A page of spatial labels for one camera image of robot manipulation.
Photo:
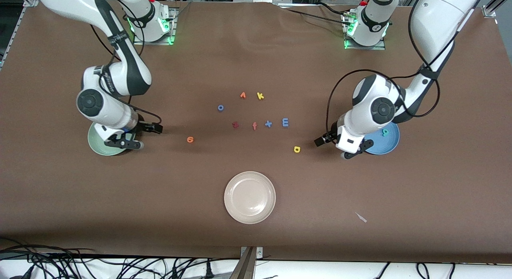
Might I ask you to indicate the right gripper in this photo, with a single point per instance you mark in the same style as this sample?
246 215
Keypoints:
144 126

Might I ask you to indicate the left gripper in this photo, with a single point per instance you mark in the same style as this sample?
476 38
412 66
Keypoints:
328 137

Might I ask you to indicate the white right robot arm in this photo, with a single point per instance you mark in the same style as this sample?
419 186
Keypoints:
72 3

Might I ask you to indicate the green plate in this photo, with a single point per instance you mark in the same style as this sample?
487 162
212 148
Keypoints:
96 145

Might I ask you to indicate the blue plate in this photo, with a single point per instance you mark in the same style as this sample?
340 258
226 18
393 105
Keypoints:
390 145

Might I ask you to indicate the white paper scrap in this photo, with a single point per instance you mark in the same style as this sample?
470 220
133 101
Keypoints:
361 217

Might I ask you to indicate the beige plate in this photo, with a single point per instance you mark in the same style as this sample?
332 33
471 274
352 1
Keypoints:
250 197

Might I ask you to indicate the aluminium profile corner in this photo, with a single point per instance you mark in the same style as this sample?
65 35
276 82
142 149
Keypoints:
491 11

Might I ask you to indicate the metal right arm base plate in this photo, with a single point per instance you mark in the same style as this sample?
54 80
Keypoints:
138 41

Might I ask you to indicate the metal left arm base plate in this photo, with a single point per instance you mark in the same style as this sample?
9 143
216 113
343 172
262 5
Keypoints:
380 47

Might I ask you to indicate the metal table edge bracket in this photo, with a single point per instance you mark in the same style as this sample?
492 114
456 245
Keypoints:
246 267

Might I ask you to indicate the aluminium table side rail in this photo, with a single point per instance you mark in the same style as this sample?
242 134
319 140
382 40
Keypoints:
31 1

